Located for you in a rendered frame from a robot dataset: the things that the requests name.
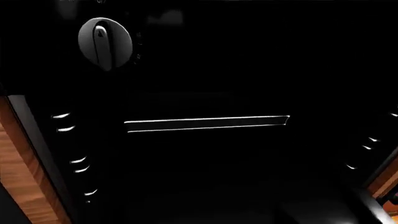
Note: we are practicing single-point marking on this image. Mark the grey round oven knob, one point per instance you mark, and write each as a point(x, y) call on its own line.
point(105, 43)

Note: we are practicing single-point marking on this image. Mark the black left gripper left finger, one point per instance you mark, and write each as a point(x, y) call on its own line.
point(7, 210)

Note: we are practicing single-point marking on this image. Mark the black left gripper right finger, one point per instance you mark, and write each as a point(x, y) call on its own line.
point(371, 210)

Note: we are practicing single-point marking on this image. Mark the black oven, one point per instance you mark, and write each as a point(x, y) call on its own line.
point(217, 70)

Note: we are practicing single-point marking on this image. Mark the brown wooden cabinet panel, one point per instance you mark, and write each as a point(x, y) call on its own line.
point(21, 168)
point(385, 182)

